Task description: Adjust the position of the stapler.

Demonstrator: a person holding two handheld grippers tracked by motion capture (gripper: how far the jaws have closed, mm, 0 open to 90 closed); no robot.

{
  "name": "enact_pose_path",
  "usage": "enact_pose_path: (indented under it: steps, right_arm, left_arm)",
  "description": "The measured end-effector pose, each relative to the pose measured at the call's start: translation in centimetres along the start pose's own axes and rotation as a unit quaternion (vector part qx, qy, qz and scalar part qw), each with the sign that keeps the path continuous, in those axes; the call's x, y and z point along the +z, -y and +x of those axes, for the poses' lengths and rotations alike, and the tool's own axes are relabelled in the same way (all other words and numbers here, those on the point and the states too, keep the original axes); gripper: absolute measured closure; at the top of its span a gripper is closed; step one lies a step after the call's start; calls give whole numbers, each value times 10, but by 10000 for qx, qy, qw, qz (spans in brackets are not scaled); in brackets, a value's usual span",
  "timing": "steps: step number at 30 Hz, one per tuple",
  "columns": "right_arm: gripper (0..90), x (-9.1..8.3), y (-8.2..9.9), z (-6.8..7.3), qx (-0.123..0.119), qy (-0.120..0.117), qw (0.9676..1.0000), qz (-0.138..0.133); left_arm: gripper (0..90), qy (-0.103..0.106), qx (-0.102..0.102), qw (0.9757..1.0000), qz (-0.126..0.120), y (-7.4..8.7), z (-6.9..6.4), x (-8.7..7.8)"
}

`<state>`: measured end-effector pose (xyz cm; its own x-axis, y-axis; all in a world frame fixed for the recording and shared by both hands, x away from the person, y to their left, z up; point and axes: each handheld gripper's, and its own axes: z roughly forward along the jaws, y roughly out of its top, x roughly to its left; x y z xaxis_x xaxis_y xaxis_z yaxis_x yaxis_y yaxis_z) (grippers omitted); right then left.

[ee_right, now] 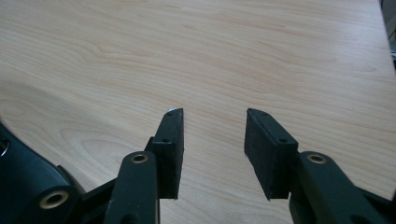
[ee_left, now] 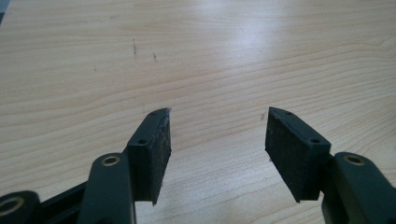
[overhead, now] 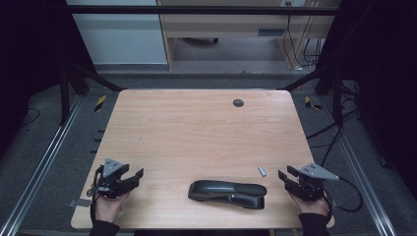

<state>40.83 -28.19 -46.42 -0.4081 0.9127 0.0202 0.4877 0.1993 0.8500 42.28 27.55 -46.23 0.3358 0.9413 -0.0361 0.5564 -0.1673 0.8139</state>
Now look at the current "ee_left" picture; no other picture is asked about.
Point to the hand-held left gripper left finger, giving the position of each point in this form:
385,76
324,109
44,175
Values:
149,155

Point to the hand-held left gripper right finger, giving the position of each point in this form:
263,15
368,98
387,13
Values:
292,155

